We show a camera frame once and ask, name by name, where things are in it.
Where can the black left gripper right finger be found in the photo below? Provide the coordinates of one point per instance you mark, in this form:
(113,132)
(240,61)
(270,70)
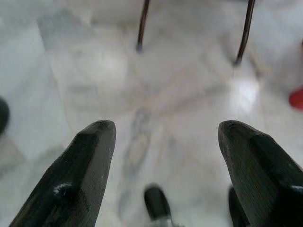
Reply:
(265,179)

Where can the black round rubbish bin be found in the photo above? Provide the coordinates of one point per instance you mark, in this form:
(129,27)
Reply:
(2,116)

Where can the marble top metal leg table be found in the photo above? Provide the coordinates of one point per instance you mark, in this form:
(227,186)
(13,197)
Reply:
(141,28)

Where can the red plastic stool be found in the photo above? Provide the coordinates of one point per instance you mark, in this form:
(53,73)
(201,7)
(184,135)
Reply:
(297,99)

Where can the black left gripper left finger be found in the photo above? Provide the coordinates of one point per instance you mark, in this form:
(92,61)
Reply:
(75,179)

